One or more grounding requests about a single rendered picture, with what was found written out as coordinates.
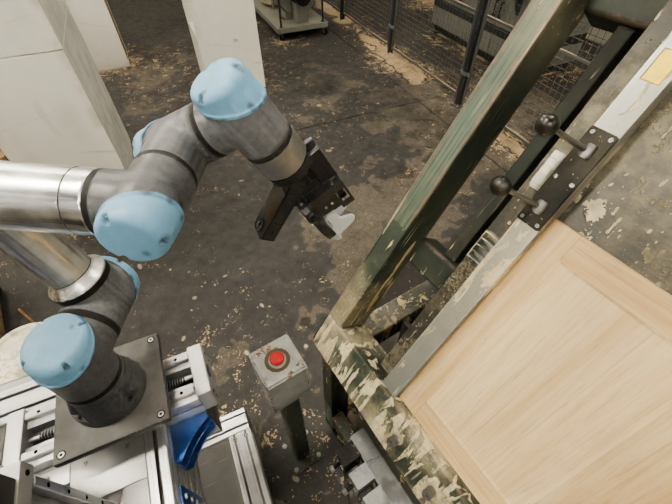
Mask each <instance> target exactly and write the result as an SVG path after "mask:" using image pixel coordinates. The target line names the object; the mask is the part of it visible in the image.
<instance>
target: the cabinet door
mask: <svg viewBox="0 0 672 504"><path fill-rule="evenodd" d="M399 397H400V398H401V399H402V400H403V402H404V403H405V404H406V406H407V407H408V408H409V410H410V411H411V412H412V414H413V415H414V416H415V418H416V419H417V420H418V422H419V423H420V424H421V426H422V427H423V428H424V430H425V431H426V432H427V434H428V435H429V436H430V438H431V439H432V440H433V442H434V443H435V444H436V446H437V447H438V448H439V450H440V451H441V452H442V454H443V455H444V456H445V458H446V459H447V460H448V462H449V463H450V464H451V466H452V467H453V468H454V470H455V471H456V472H457V474H458V475H459V476H460V478H461V479H462V480H463V482H464V483H465V484H466V486H467V487H468V488H469V490H470V491H471V492H472V494H473V495H474V496H475V498H476V499H477V500H478V502H479V503H480V504H672V295H671V294H669V293H668V292H666V291H665V290H663V289H662V288H660V287H659V286H657V285H656V284H654V283H653V282H651V281H650V280H648V279H647V278H645V277H644V276H642V275H641V274H639V273H638V272H636V271H635V270H633V269H632V268H630V267H629V266H627V265H626V264H624V263H623V262H621V261H620V260H618V259H617V258H615V257H614V256H612V255H611V254H609V253H608V252H606V251H605V250H603V249H602V248H600V247H599V246H597V245H596V244H594V243H593V242H591V241H590V240H588V239H587V238H585V237H584V236H582V235H581V234H579V233H578V232H576V231H575V230H573V229H572V228H571V227H569V226H568V225H566V224H565V223H563V222H562V221H560V220H559V219H554V220H553V221H552V223H551V224H550V225H549V226H548V227H547V228H546V229H545V231H544V232H543V233H542V234H541V235H540V236H539V237H538V238H537V240H536V241H535V242H534V243H533V244H532V245H531V246H530V248H529V249H528V250H527V251H526V252H525V253H524V254H523V256H522V257H521V258H520V259H519V260H518V261H517V262H516V264H515V265H514V266H513V267H512V268H511V269H510V270H509V271H508V273H507V274H506V275H505V276H504V277H503V278H502V279H501V281H500V282H499V283H498V284H497V285H496V286H495V287H494V289H493V290H492V291H491V292H490V293H489V294H488V295H487V297H486V298H485V299H484V300H483V301H482V302H481V303H480V304H479V306H478V307H477V308H476V309H475V310H474V311H473V312H472V314H471V315H470V316H469V317H468V318H467V319H466V320H465V322H464V323H463V324H462V325H461V326H460V327H459V328H458V330H457V331H456V332H455V333H454V334H453V335H452V336H451V337H450V339H449V340H448V341H447V342H446V343H445V344H444V345H443V347H442V348H441V349H440V350H439V351H438V352H437V353H436V355H435V356H434V357H433V358H432V359H431V360H430V361H429V363H428V364H427V365H426V366H425V367H424V368H423V369H422V370H421V372H420V373H419V374H418V375H417V376H416V377H415V378H414V380H413V381H412V382H411V383H410V384H409V385H408V386H407V388H406V389H405V390H404V391H403V392H402V393H401V394H400V396H399Z"/></svg>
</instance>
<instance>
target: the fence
mask: <svg viewBox="0 0 672 504"><path fill-rule="evenodd" d="M665 49H669V50H672V31H671V32H670V34H669V35H668V36H667V37H666V38H665V40H664V41H663V42H662V43H661V45H660V46H659V47H658V48H657V49H656V51H655V52H654V53H653V54H652V55H651V57H650V58H649V59H648V60H647V62H646V63H645V64H644V65H643V66H642V68H641V69H640V70H639V71H638V72H637V74H636V75H635V76H634V77H633V79H632V80H631V81H630V82H629V83H628V85H627V86H626V87H625V88H624V89H623V91H622V92H621V93H620V94H619V95H618V97H617V98H616V99H615V100H614V102H613V103H612V104H611V105H610V106H609V108H608V109H607V110H606V111H605V112H604V114H603V115H602V116H601V117H600V119H599V120H598V121H597V122H596V123H595V125H594V126H596V127H598V128H601V129H603V130H605V131H607V132H609V133H611V134H613V135H615V136H617V137H618V138H619V140H618V141H617V143H616V144H615V145H614V146H613V147H612V148H611V149H610V151H609V152H608V153H607V154H606V155H605V156H604V158H603V159H602V160H601V161H600V162H599V163H598V164H597V166H596V167H595V168H594V169H593V170H592V171H591V172H590V174H589V175H588V176H587V177H586V178H585V179H584V180H583V182H582V183H581V184H580V185H579V186H578V187H577V188H576V190H575V191H574V192H573V193H572V194H571V195H570V197H569V198H568V199H567V200H566V201H565V202H564V203H563V205H562V206H561V207H560V208H559V209H558V210H557V211H556V213H555V214H554V215H553V216H552V217H551V218H550V219H549V221H548V222H547V223H546V224H545V225H544V226H543V227H542V229H541V230H540V231H535V230H534V229H532V228H531V227H530V226H528V225H527V224H525V223H524V222H523V221H521V220H520V219H518V218H517V219H516V220H515V222H514V223H513V224H512V225H511V226H510V228H509V229H508V230H507V231H506V233H505V234H504V235H503V236H502V237H501V239H500V240H499V241H498V242H497V243H496V245H495V246H494V247H493V248H492V250H491V251H490V252H489V253H488V254H487V256H486V257H485V258H484V259H483V260H482V262H481V263H480V264H479V265H478V266H477V268H476V269H475V270H474V271H473V273H472V274H471V275H470V276H469V277H468V279H467V280H466V281H465V282H464V283H463V285H462V286H461V287H460V288H459V290H458V291H457V292H456V293H455V294H454V296H453V297H452V298H451V299H450V300H449V302H448V303H447V304H446V305H445V307H444V308H443V309H442V310H441V311H440V313H439V314H438V315H437V316H436V317H435V319H434V320H433V321H432V322H431V323H430V325H429V326H428V327H427V328H426V330H425V331H424V332H423V333H422V334H421V336H420V337H419V338H418V339H417V340H416V342H415V343H414V344H413V345H412V347H411V348H410V349H409V350H408V351H407V353H406V354H405V355H404V356H403V357H402V359H401V360H400V361H399V362H398V364H397V365H396V366H395V367H394V368H393V370H392V371H391V372H390V373H389V374H388V376H387V377H386V378H385V379H384V380H383V384H384V385H385V386H386V388H387V389H388V390H389V392H390V393H391V394H392V396H393V397H394V398H395V397H397V396H400V394H401V393H402V392H403V391H404V390H405V389H406V388H407V386H408V385H409V384H410V383H411V382H412V381H413V380H414V378H415V377H416V376H417V375H418V374H419V373H420V372H421V370H422V369H423V368H424V367H425V366H426V365H427V364H428V363H429V361H430V360H431V359H432V358H433V357H434V356H435V355H436V353H437V352H438V351H439V350H440V349H441V348H442V347H443V345H444V344H445V343H446V342H447V341H448V340H449V339H450V337H451V336H452V335H453V334H454V333H455V332H456V331H457V330H458V328H459V327H460V326H461V325H462V324H463V323H464V322H465V320H466V319H467V318H468V317H469V316H470V315H471V314H472V312H473V311H474V310H475V309H476V308H477V307H478V306H479V304H480V303H481V302H482V301H483V300H484V299H485V298H486V297H487V295H488V294H489V293H490V292H491V291H492V290H493V289H494V287H495V286H496V285H497V284H498V283H499V282H500V281H501V279H502V278H503V277H504V276H505V275H506V274H507V273H508V271H509V270H510V269H511V268H512V267H513V266H514V265H515V264H516V262H517V261H518V260H519V259H520V258H521V257H522V256H523V254H524V253H525V252H526V251H527V250H528V249H529V248H530V246H531V245H532V244H533V243H534V242H535V241H536V240H537V238H538V237H539V236H540V235H541V234H542V233H543V232H544V231H545V229H546V228H547V227H548V226H549V225H550V224H551V223H552V221H553V220H554V219H558V218H559V217H560V216H561V214H562V213H563V212H564V211H565V210H566V209H567V208H568V207H569V205H570V204H571V203H572V202H573V201H574V200H575V199H576V197H577V196H578V195H579V194H580V193H581V192H582V191H583V190H584V188H585V187H586V186H587V185H588V184H589V183H590V182H591V181H592V179H593V178H594V177H595V176H596V175H597V174H598V173H599V171H600V170H601V169H602V168H603V167H604V166H605V165H606V164H607V162H608V161H609V160H610V159H611V158H612V157H613V156H614V154H615V153H616V152H617V151H618V150H619V149H620V148H621V147H622V145H623V144H624V143H625V142H626V141H627V140H628V139H629V137H630V136H631V135H632V134H633V133H634V132H635V131H636V130H637V128H638V127H639V126H640V125H641V124H642V123H643V122H644V120H645V119H646V118H647V117H648V116H649V115H650V114H651V113H652V111H653V110H654V109H655V108H656V107H657V106H658V105H659V103H660V102H661V101H662V100H663V99H664V98H665V97H666V96H667V94H668V93H669V92H670V91H671V90H672V71H671V72H670V73H669V74H668V76H667V77H666V78H665V79H664V80H663V81H662V82H661V84H660V85H659V86H658V85H655V84H652V83H650V82H647V81H644V80H642V79H641V77H642V76H643V75H644V74H645V72H646V71H647V70H648V69H649V68H650V66H651V65H652V64H653V63H654V62H655V60H656V59H657V58H658V57H659V56H660V54H661V53H662V52H663V51H664V50H665Z"/></svg>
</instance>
